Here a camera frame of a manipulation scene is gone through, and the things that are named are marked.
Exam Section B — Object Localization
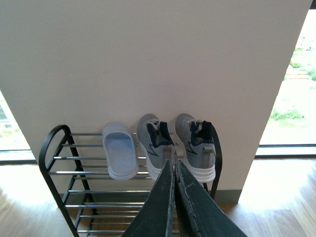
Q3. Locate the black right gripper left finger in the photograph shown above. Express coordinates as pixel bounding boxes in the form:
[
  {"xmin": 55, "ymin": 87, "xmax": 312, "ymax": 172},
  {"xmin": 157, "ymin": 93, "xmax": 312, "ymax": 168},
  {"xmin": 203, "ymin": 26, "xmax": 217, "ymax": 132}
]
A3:
[{"xmin": 123, "ymin": 160, "xmax": 174, "ymax": 237}]

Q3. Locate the grey sneaker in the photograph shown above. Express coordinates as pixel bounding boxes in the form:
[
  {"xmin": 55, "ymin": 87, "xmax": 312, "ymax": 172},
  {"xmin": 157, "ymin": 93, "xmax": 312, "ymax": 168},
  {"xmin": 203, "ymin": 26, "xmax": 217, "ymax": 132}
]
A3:
[
  {"xmin": 136, "ymin": 114, "xmax": 177, "ymax": 181},
  {"xmin": 175, "ymin": 114, "xmax": 216, "ymax": 183}
]

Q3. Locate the light blue slipper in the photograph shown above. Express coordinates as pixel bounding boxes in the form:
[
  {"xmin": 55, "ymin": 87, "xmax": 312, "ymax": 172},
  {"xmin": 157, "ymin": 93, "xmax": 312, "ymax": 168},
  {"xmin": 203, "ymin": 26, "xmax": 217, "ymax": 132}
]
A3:
[{"xmin": 102, "ymin": 122, "xmax": 139, "ymax": 180}]

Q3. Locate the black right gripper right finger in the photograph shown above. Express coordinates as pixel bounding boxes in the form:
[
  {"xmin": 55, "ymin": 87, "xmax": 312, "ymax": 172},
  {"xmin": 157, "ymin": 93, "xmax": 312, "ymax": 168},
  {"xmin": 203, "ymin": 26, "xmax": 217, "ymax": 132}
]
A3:
[{"xmin": 174, "ymin": 159, "xmax": 244, "ymax": 237}]

